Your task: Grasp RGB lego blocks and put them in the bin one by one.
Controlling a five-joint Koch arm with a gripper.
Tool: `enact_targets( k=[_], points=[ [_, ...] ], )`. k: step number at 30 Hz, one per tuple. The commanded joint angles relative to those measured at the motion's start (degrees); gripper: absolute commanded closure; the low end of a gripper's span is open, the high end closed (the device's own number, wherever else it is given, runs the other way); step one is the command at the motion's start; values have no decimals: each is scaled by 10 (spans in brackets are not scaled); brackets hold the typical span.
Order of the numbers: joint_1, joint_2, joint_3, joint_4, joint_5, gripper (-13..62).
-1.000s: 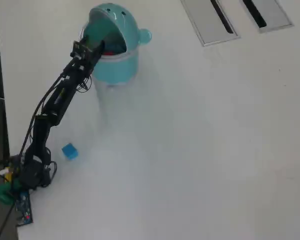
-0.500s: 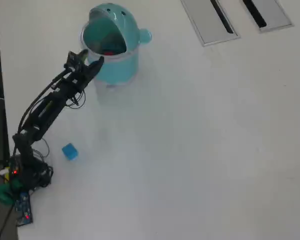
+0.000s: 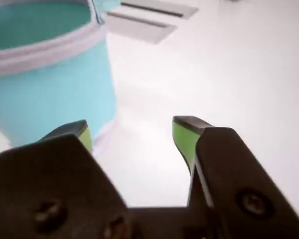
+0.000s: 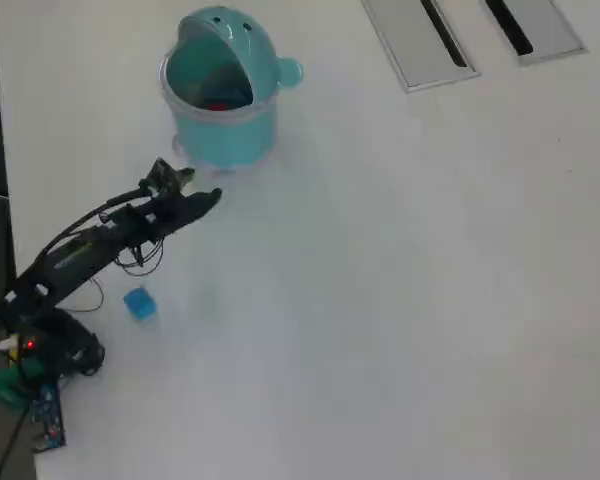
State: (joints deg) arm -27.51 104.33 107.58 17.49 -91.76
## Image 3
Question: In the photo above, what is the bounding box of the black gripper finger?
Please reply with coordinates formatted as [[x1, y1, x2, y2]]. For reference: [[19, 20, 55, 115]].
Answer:
[[0, 119, 140, 239], [172, 115, 299, 239]]

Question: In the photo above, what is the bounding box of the teal whale-shaped bin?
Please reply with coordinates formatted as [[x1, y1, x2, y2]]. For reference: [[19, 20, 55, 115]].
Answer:
[[0, 0, 122, 150]]

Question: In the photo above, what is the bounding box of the silver desk cable grommet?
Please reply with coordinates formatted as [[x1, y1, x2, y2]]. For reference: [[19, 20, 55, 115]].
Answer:
[[106, 11, 178, 45], [119, 0, 199, 20]]

